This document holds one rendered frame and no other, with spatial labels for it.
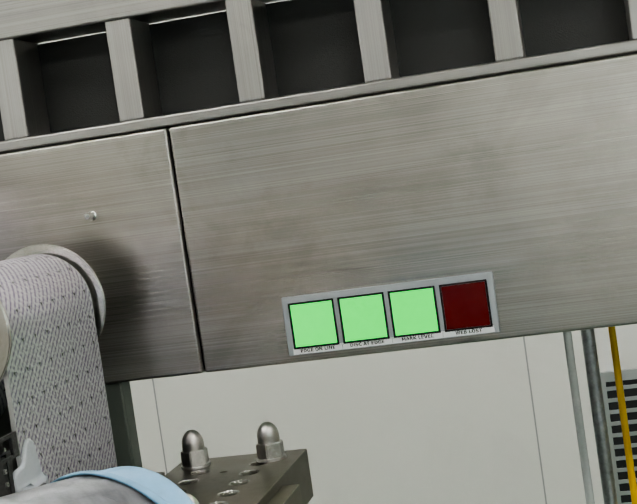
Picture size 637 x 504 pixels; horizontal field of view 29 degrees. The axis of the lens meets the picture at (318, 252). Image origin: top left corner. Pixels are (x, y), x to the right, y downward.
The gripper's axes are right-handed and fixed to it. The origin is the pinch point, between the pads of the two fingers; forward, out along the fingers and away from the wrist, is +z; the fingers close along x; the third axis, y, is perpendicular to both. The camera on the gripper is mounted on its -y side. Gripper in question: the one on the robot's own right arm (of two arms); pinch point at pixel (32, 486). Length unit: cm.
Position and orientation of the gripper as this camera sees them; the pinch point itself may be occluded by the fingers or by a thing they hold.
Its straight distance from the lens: 129.7
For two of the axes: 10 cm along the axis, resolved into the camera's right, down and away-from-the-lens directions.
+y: -1.4, -9.9, -0.5
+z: 2.0, -0.8, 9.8
